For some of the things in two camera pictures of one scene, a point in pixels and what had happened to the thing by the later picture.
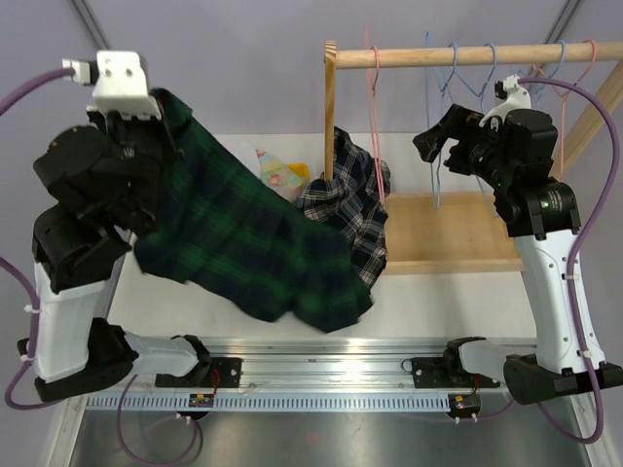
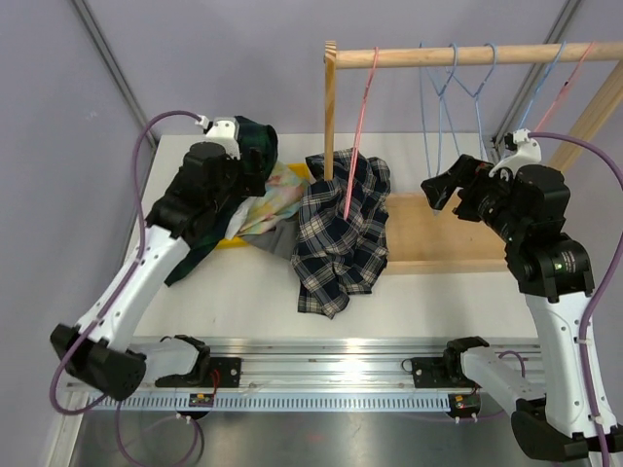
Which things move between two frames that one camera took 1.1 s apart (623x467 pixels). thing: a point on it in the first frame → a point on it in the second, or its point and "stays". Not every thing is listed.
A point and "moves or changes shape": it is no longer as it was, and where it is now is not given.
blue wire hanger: x=556 y=72 → x=543 y=79
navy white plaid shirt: x=353 y=202 stays
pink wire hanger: x=373 y=74 → x=359 y=134
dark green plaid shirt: x=228 y=233 → x=253 y=133
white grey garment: x=248 y=155 moves or changes shape
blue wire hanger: x=455 y=53 moves or changes shape
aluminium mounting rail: x=307 y=375 stays
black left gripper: x=114 y=125 → x=248 y=184
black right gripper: x=462 y=124 → x=469 y=173
